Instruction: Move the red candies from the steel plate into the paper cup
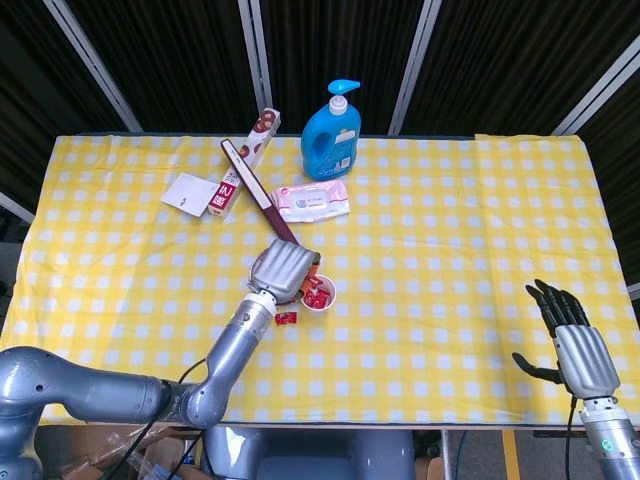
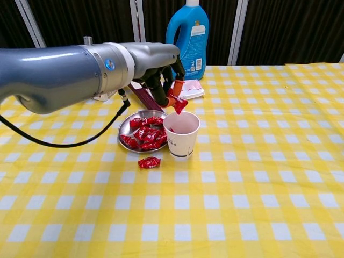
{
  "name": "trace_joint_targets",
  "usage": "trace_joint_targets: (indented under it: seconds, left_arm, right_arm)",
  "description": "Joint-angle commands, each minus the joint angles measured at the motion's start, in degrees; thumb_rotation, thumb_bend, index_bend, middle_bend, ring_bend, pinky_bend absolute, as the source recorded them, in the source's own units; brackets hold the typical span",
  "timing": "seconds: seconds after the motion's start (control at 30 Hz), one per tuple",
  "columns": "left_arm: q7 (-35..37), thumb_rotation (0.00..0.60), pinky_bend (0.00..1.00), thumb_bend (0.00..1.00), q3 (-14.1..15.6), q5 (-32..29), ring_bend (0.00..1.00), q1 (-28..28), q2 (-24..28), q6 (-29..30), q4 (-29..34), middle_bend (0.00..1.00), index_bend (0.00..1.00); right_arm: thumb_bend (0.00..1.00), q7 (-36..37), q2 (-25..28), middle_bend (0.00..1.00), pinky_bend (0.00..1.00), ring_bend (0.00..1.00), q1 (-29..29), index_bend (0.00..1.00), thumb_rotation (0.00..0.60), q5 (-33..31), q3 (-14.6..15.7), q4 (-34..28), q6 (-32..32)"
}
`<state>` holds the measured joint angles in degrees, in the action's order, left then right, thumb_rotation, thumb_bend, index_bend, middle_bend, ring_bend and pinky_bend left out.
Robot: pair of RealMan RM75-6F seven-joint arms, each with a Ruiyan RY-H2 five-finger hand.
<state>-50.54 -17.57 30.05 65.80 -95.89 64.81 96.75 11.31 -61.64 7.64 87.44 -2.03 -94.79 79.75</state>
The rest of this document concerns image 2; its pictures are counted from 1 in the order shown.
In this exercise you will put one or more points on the blue detergent pump bottle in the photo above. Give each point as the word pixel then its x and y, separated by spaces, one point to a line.
pixel 193 40

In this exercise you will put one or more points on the long maroon box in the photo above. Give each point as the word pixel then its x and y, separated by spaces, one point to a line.
pixel 146 98

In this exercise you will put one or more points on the pink wet wipes pack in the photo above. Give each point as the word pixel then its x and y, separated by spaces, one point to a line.
pixel 193 91

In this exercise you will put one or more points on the round silver metal plate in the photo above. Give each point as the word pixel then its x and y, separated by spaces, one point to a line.
pixel 125 129

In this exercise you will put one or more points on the black pleated curtain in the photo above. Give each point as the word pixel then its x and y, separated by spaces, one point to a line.
pixel 282 32

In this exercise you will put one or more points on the white paper cup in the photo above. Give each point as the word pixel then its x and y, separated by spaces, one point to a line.
pixel 182 147

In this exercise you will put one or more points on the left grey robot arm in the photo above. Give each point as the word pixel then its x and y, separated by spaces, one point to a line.
pixel 53 72

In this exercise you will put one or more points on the white metal frame post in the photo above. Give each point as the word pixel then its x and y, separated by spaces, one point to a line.
pixel 135 13
pixel 238 32
pixel 342 59
pixel 29 21

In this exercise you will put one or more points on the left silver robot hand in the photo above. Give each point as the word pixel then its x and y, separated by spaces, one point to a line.
pixel 153 59

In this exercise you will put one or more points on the yellow white checked tablecloth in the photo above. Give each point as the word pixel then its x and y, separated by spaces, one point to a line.
pixel 242 188

